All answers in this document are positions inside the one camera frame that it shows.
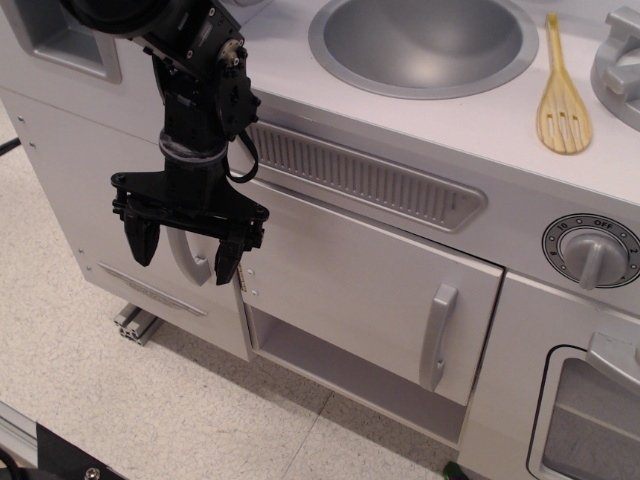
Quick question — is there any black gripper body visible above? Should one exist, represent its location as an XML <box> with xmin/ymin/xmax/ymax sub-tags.
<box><xmin>111</xmin><ymin>159</ymin><xmax>269</xmax><ymax>249</ymax></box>

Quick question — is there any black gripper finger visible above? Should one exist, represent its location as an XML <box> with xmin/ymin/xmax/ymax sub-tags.
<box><xmin>214</xmin><ymin>236</ymin><xmax>252</xmax><ymax>286</ymax></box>
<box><xmin>123</xmin><ymin>207</ymin><xmax>160</xmax><ymax>267</ymax></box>

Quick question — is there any white cabinet door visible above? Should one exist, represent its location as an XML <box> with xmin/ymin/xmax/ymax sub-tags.
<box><xmin>241</xmin><ymin>183</ymin><xmax>503</xmax><ymax>404</ymax></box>

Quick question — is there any silver cabinet door handle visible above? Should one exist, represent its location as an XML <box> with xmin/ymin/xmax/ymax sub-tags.
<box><xmin>418</xmin><ymin>283</ymin><xmax>458</xmax><ymax>392</ymax></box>

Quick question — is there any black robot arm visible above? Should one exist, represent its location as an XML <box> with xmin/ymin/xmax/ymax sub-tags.
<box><xmin>62</xmin><ymin>1</ymin><xmax>269</xmax><ymax>285</ymax></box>

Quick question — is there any silver fridge logo badge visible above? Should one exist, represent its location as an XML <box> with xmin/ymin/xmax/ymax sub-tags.
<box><xmin>98</xmin><ymin>262</ymin><xmax>208</xmax><ymax>317</ymax></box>

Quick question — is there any aluminium extrusion bar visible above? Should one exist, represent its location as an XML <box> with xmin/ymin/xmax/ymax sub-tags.
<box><xmin>114</xmin><ymin>304</ymin><xmax>163</xmax><ymax>346</ymax></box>

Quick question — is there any silver vent grille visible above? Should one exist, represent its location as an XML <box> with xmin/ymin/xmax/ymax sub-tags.
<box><xmin>248</xmin><ymin>123</ymin><xmax>488</xmax><ymax>232</ymax></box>

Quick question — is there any white toy fridge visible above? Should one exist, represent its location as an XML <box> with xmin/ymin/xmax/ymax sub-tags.
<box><xmin>1</xmin><ymin>8</ymin><xmax>251</xmax><ymax>359</ymax></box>

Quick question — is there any silver fridge dispenser recess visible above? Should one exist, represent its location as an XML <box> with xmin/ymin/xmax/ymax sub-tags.
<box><xmin>1</xmin><ymin>1</ymin><xmax>122</xmax><ymax>84</ymax></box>

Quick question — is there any white toy kitchen unit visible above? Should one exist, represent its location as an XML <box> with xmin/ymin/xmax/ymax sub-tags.
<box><xmin>242</xmin><ymin>1</ymin><xmax>639</xmax><ymax>479</ymax></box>

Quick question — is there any silver toy sink bowl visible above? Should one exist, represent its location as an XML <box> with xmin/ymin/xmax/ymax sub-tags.
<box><xmin>308</xmin><ymin>1</ymin><xmax>539</xmax><ymax>100</ymax></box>

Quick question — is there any green object on floor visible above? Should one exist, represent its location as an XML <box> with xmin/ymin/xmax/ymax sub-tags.
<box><xmin>442</xmin><ymin>461</ymin><xmax>468</xmax><ymax>480</ymax></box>

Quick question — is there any yellow slotted wooden spoon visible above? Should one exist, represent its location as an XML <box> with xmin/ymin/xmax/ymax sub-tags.
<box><xmin>536</xmin><ymin>13</ymin><xmax>592</xmax><ymax>155</ymax></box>

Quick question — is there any silver timer knob dial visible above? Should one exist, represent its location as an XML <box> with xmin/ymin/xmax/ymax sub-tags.
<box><xmin>542</xmin><ymin>213</ymin><xmax>639</xmax><ymax>290</ymax></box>

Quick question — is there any white oven door window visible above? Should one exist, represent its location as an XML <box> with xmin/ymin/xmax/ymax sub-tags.
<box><xmin>527</xmin><ymin>345</ymin><xmax>639</xmax><ymax>479</ymax></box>

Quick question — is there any silver toy faucet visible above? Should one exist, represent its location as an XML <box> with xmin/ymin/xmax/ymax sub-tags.
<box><xmin>591</xmin><ymin>6</ymin><xmax>639</xmax><ymax>131</ymax></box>

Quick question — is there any silver fridge door handle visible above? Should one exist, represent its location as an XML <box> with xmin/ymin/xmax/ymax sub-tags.
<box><xmin>167</xmin><ymin>227</ymin><xmax>212</xmax><ymax>286</ymax></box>

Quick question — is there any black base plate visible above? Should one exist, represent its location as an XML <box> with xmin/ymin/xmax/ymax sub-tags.
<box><xmin>0</xmin><ymin>399</ymin><xmax>136</xmax><ymax>480</ymax></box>

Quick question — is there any silver oven door handle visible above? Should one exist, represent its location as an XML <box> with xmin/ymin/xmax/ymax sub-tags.
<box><xmin>585</xmin><ymin>333</ymin><xmax>639</xmax><ymax>394</ymax></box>

